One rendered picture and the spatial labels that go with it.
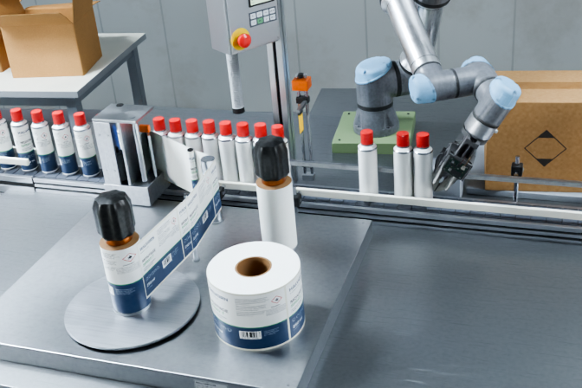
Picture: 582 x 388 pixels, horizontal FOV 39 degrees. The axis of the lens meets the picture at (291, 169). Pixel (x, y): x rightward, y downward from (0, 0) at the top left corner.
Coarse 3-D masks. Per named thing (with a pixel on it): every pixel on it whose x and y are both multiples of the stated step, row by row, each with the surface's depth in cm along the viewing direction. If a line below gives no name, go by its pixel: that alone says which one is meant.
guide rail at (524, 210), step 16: (304, 192) 226; (320, 192) 224; (336, 192) 222; (352, 192) 221; (448, 208) 214; (464, 208) 212; (480, 208) 211; (496, 208) 209; (512, 208) 208; (528, 208) 207; (544, 208) 206
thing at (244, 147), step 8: (240, 128) 226; (248, 128) 227; (240, 136) 227; (248, 136) 228; (240, 144) 227; (248, 144) 227; (240, 152) 228; (248, 152) 228; (240, 160) 230; (248, 160) 229; (240, 168) 231; (248, 168) 230; (240, 176) 233; (248, 176) 231
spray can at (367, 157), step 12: (360, 132) 216; (372, 132) 215; (360, 144) 218; (372, 144) 217; (360, 156) 217; (372, 156) 217; (360, 168) 219; (372, 168) 218; (360, 180) 221; (372, 180) 220; (372, 192) 221
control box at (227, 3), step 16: (208, 0) 217; (224, 0) 211; (240, 0) 213; (208, 16) 219; (224, 16) 213; (240, 16) 214; (224, 32) 215; (240, 32) 216; (256, 32) 219; (272, 32) 222; (224, 48) 218; (240, 48) 218
